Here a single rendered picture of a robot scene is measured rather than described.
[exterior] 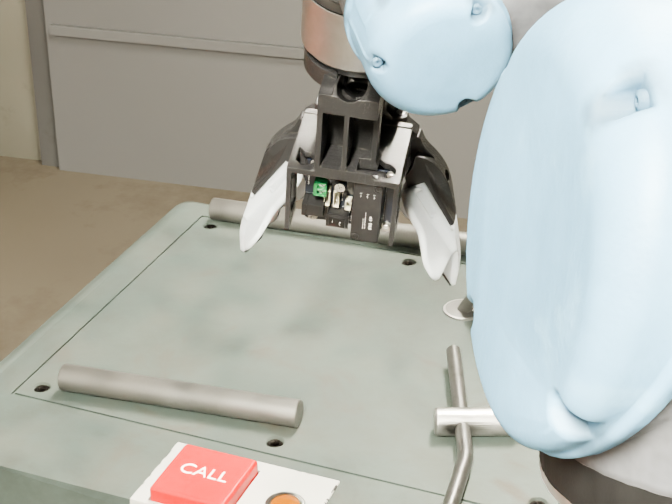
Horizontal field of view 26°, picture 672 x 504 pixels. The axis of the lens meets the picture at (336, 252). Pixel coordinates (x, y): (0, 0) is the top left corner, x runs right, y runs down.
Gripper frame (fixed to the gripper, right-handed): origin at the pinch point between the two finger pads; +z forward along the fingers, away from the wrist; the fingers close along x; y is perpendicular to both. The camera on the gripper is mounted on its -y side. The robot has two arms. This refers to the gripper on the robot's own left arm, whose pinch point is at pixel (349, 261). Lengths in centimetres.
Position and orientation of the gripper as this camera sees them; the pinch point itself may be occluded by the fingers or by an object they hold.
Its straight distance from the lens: 103.5
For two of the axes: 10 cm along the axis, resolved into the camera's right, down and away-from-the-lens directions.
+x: 9.8, 1.6, -0.9
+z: -0.5, 7.3, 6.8
